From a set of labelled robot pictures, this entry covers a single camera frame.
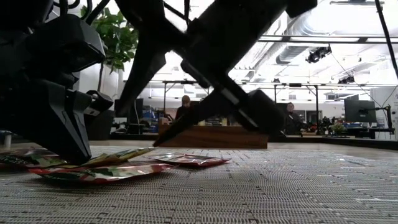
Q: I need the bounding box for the lemon lime tea sachet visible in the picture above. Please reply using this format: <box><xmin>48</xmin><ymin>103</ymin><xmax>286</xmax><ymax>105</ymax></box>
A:
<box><xmin>80</xmin><ymin>147</ymin><xmax>156</xmax><ymax>167</ymax></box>

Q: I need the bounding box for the red strawberry tea sachet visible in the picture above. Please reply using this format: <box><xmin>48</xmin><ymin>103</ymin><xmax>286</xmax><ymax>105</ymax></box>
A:
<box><xmin>29</xmin><ymin>161</ymin><xmax>178</xmax><ymax>186</ymax></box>
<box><xmin>0</xmin><ymin>147</ymin><xmax>68</xmax><ymax>170</ymax></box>
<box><xmin>147</xmin><ymin>152</ymin><xmax>233</xmax><ymax>169</ymax></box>

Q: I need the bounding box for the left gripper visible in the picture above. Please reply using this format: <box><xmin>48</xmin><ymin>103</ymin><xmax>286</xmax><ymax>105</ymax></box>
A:
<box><xmin>0</xmin><ymin>14</ymin><xmax>114</xmax><ymax>166</ymax></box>

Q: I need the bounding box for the black ceiling spotlight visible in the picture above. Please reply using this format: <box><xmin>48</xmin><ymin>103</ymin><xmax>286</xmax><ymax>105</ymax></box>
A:
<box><xmin>338</xmin><ymin>75</ymin><xmax>356</xmax><ymax>85</ymax></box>
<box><xmin>305</xmin><ymin>45</ymin><xmax>333</xmax><ymax>65</ymax></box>

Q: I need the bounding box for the wooden three-compartment tray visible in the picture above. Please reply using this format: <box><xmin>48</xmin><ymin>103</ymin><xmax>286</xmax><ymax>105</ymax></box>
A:
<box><xmin>158</xmin><ymin>124</ymin><xmax>269</xmax><ymax>149</ymax></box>

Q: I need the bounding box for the black computer monitor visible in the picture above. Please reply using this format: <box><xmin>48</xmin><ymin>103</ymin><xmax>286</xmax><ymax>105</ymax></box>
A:
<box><xmin>344</xmin><ymin>98</ymin><xmax>377</xmax><ymax>124</ymax></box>

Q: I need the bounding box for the black plant pot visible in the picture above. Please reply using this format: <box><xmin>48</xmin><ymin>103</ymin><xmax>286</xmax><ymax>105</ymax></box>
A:
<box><xmin>85</xmin><ymin>109</ymin><xmax>116</xmax><ymax>141</ymax></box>

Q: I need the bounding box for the small potted plant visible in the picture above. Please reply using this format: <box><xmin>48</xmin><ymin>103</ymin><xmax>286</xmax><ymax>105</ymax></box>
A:
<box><xmin>330</xmin><ymin>123</ymin><xmax>346</xmax><ymax>136</ymax></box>

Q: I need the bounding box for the person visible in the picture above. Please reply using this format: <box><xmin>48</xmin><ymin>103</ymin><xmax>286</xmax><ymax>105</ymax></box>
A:
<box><xmin>282</xmin><ymin>101</ymin><xmax>309</xmax><ymax>136</ymax></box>
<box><xmin>175</xmin><ymin>95</ymin><xmax>200</xmax><ymax>123</ymax></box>

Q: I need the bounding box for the green leafy plant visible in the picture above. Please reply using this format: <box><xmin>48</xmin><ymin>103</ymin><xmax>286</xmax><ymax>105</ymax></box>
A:
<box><xmin>80</xmin><ymin>6</ymin><xmax>139</xmax><ymax>73</ymax></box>

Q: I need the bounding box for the grey woven placemat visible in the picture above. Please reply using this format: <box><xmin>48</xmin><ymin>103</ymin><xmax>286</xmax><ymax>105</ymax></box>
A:
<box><xmin>0</xmin><ymin>144</ymin><xmax>398</xmax><ymax>224</ymax></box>

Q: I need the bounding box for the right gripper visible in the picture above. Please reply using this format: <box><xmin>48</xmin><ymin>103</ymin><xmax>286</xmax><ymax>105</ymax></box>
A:
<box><xmin>114</xmin><ymin>0</ymin><xmax>312</xmax><ymax>147</ymax></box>

